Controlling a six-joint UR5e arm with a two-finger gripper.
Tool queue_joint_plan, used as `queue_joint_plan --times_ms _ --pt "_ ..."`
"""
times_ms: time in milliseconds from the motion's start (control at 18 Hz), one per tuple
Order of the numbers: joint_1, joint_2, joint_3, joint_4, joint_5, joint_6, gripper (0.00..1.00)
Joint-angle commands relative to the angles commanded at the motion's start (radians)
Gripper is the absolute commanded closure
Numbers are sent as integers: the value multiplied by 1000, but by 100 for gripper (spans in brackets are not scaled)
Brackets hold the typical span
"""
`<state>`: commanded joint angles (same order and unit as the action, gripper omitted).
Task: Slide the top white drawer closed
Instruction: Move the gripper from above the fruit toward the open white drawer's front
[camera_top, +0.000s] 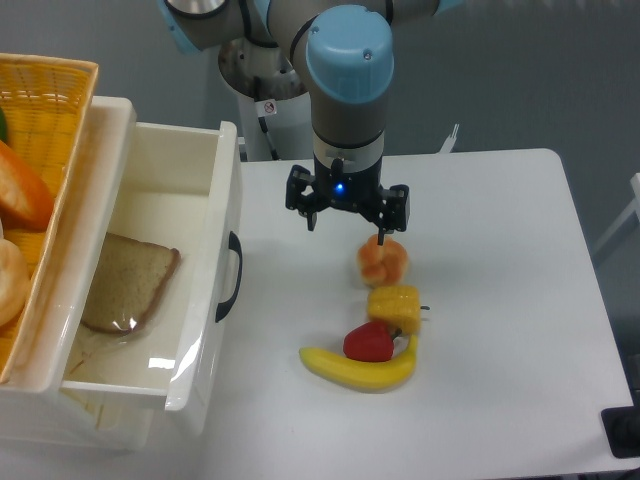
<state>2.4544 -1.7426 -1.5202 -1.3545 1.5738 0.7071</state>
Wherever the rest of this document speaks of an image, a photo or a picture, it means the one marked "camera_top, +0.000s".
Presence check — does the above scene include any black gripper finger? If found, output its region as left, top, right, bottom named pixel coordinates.
left=285, top=165, right=319, bottom=231
left=360, top=184, right=410, bottom=245

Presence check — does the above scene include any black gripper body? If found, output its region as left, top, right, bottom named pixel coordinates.
left=311, top=158, right=383, bottom=214

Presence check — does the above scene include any white drawer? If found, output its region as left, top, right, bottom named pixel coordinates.
left=63, top=122, right=242, bottom=412
left=59, top=389, right=211, bottom=451

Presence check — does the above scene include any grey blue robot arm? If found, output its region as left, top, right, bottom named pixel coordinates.
left=158, top=1, right=457, bottom=240

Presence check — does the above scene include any white drawer cabinet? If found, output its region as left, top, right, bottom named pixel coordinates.
left=1, top=97, right=141, bottom=448

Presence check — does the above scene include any orange knotted bread roll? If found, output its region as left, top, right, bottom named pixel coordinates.
left=356, top=235, right=410, bottom=288

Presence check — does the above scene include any yellow corn cob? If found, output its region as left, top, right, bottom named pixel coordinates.
left=366, top=285, right=427, bottom=335

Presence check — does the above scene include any red bell pepper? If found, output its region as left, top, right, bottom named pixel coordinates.
left=343, top=321, right=402, bottom=363

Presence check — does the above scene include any yellow banana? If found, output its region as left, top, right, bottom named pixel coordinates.
left=299, top=335, right=419, bottom=392

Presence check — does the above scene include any brown bread slice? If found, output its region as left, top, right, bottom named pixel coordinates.
left=81, top=233, right=181, bottom=336

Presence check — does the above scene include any yellow woven basket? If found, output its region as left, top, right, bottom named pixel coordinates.
left=1, top=53, right=99, bottom=383

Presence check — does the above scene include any orange bread loaf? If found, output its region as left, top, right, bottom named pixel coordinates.
left=1, top=142, right=54, bottom=232

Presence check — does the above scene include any green item in basket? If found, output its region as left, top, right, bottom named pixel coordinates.
left=0, top=109, right=9, bottom=144

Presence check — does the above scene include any round pale bun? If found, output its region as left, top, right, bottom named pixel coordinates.
left=0, top=239, right=30, bottom=326

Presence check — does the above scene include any black device at edge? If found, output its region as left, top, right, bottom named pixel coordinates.
left=601, top=406, right=639, bottom=459

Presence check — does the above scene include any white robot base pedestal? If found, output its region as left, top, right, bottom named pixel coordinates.
left=218, top=38, right=313, bottom=162

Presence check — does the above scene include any white bracket behind table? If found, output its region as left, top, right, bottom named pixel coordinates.
left=439, top=123, right=460, bottom=154

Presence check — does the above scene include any black top drawer handle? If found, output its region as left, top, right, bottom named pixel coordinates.
left=214, top=230, right=244, bottom=323

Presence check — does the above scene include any white frame at right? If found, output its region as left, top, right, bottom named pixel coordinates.
left=591, top=173, right=639, bottom=268

